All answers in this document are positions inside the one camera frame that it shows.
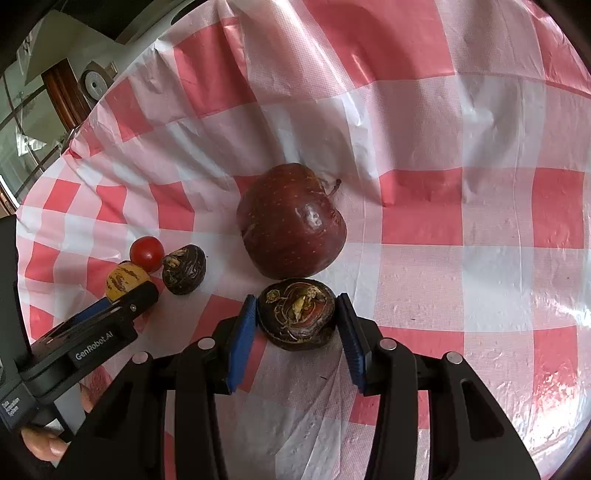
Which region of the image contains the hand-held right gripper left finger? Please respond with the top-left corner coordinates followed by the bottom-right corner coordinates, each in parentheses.
top-left (53, 294), bottom-right (257, 480)

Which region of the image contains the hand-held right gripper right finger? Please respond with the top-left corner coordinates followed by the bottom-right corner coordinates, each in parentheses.
top-left (336, 293), bottom-right (541, 480)

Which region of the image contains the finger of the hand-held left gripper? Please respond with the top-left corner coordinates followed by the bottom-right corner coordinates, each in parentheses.
top-left (46, 281), bottom-right (160, 342)

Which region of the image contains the yellow striped round fruit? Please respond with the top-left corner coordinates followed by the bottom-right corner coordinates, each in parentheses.
top-left (106, 261), bottom-right (153, 303)

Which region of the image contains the person's left hand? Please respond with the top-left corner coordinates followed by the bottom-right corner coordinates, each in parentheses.
top-left (21, 385), bottom-right (97, 462)

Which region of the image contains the red cherry tomato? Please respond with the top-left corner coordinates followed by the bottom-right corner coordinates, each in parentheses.
top-left (129, 236), bottom-right (165, 271)

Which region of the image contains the small dark water chestnut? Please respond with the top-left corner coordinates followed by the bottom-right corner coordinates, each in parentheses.
top-left (161, 244), bottom-right (207, 295)

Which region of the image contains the dark red apple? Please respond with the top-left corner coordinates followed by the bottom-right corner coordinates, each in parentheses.
top-left (236, 163), bottom-right (347, 280)

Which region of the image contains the red white checkered tablecloth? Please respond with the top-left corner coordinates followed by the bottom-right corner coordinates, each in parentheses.
top-left (16, 0), bottom-right (591, 480)

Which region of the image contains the glass window with railing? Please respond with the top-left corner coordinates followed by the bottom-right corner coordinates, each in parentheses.
top-left (0, 76), bottom-right (70, 213)

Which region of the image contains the brown wooden door frame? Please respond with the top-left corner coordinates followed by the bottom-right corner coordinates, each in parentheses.
top-left (41, 59), bottom-right (95, 134)

